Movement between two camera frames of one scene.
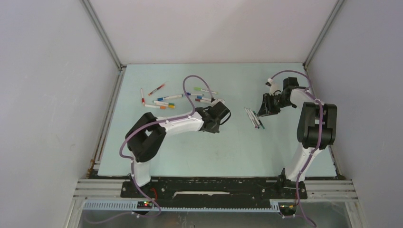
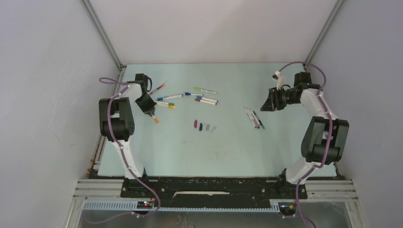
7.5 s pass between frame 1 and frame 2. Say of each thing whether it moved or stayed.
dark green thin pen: stayed
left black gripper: moved
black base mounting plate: stayed
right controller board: stayed
